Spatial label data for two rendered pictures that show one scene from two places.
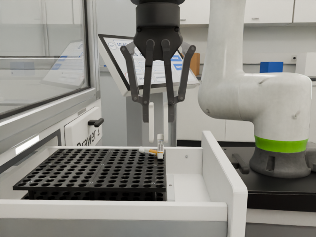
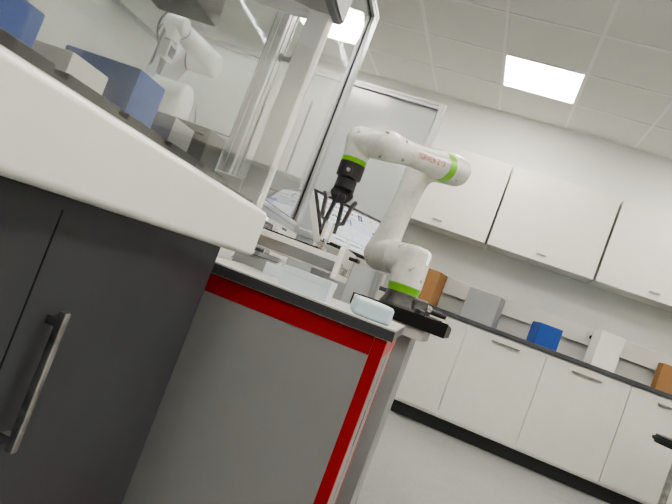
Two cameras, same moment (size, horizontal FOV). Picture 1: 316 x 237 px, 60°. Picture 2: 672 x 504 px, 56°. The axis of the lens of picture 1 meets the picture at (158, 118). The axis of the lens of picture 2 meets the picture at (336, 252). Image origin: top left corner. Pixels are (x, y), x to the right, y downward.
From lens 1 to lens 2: 1.77 m
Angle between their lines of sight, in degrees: 16
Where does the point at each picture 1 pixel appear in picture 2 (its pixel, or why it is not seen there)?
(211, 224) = (329, 261)
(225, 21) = (398, 205)
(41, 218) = (268, 236)
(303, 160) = (408, 301)
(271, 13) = (566, 256)
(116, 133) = not seen: hidden behind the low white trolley
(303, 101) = (418, 263)
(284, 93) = (409, 254)
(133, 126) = not seen: hidden behind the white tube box
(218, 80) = (379, 239)
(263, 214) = not seen: hidden behind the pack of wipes
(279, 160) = (393, 294)
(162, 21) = (345, 186)
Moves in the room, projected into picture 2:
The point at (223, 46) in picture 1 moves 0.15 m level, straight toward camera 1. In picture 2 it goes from (390, 220) to (381, 211)
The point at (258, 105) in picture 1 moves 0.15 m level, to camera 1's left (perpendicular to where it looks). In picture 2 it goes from (394, 258) to (357, 244)
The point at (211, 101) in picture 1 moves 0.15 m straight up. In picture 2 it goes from (370, 250) to (383, 215)
